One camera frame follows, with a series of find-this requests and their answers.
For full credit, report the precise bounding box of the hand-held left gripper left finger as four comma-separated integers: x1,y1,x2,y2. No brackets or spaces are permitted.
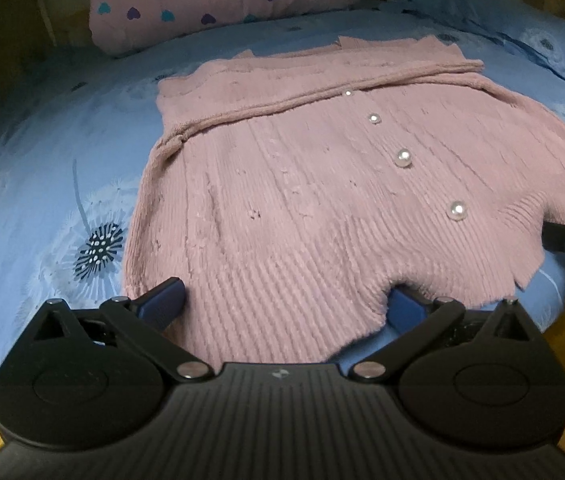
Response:
30,276,214,386

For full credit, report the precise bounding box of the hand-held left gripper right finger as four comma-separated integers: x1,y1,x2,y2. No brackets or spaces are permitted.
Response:
347,286,537,385

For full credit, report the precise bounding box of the pink knitted cardigan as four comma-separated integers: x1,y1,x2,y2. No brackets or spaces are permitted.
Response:
123,35,565,363

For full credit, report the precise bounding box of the blue pillow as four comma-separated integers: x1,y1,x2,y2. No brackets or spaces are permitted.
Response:
383,0,565,81

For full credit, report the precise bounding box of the blue dandelion print bedsheet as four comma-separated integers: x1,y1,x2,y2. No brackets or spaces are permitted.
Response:
0,7,565,411

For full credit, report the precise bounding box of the pink heart-patterned pillow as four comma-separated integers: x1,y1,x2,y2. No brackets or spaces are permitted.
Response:
87,0,366,58

